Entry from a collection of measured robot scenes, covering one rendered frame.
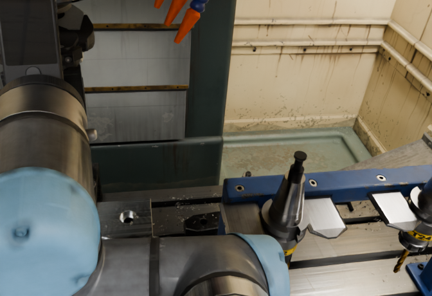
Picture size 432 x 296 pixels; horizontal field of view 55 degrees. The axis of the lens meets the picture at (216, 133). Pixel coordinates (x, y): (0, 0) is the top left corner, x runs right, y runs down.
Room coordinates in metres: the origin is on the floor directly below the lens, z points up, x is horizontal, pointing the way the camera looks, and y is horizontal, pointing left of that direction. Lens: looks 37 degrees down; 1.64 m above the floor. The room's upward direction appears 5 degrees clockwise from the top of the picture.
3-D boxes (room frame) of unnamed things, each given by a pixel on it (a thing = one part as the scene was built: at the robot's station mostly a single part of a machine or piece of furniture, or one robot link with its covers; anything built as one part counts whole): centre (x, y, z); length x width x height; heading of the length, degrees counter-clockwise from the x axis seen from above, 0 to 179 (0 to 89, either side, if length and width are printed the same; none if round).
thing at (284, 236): (0.38, -0.10, 1.21); 0.06 x 0.06 x 0.03
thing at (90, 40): (0.40, 0.16, 1.44); 0.09 x 0.05 x 0.02; 6
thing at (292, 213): (0.38, -0.10, 1.26); 0.04 x 0.04 x 0.07
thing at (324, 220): (0.39, -0.15, 1.21); 0.07 x 0.05 x 0.01; 13
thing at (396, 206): (0.42, -0.26, 1.21); 0.07 x 0.05 x 0.01; 13
